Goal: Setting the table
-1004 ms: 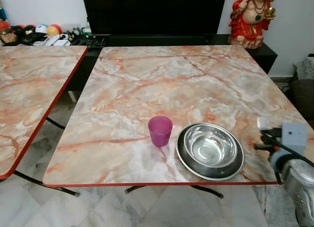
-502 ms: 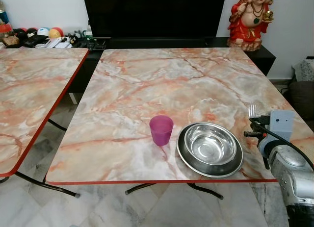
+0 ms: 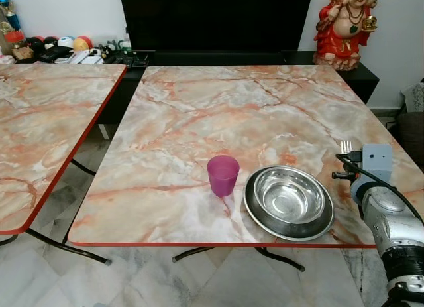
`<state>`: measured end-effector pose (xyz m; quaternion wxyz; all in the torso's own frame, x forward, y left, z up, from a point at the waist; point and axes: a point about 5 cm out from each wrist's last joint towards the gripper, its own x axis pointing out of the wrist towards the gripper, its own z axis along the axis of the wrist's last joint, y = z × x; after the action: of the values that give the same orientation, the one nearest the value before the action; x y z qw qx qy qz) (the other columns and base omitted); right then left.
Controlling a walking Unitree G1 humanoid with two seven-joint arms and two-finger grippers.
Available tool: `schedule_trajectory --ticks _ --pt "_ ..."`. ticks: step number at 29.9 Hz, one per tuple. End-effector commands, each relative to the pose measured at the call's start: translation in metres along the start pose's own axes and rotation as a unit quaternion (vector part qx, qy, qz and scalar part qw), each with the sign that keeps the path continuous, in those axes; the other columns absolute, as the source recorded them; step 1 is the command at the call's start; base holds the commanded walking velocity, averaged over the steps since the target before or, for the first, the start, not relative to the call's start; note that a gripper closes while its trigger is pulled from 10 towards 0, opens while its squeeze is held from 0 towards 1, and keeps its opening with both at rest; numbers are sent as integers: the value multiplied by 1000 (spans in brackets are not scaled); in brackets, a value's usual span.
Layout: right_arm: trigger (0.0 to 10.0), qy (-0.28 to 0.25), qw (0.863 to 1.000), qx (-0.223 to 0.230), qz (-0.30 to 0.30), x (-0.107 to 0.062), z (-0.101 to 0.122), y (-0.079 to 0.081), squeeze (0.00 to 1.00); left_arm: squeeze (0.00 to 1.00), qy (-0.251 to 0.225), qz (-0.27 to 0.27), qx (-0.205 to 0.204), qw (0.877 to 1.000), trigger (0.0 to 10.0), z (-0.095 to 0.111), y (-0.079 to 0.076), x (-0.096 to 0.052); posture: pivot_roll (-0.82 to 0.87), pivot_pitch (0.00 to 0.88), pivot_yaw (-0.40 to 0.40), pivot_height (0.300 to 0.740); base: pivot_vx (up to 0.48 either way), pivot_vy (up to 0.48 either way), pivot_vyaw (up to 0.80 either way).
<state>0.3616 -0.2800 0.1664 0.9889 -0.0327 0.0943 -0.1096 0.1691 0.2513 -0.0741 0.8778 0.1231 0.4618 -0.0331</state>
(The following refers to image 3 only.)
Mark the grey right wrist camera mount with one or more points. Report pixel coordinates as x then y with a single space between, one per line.
377 162

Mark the silver metal fork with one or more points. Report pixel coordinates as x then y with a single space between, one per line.
346 146

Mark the dark brown sofa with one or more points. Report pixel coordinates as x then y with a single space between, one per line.
412 138

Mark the white and blue ball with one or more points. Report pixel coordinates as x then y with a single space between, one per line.
65 42

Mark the purple plastic cup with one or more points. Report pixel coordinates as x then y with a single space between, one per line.
223 176

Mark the gold trophy with blue ball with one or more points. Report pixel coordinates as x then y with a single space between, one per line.
6 12

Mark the black telephone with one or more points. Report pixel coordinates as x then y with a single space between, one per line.
54 54

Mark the jar with red lid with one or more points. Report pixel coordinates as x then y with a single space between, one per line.
16 45

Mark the large black television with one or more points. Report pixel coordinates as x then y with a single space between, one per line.
212 18

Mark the stainless steel bowl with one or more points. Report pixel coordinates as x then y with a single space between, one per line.
289 202

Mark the small white box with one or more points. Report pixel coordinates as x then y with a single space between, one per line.
86 56

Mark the white and green bottle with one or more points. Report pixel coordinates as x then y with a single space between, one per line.
124 45

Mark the black round plush toy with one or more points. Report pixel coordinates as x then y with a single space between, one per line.
41 44

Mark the red laughing Buddha statue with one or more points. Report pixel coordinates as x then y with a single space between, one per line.
344 28

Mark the black metal table leg frame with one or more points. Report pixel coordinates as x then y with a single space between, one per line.
66 246
281 258

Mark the grey patterned cushion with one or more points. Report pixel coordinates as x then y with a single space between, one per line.
415 97

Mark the orange and yellow ball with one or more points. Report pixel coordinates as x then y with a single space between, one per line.
83 43

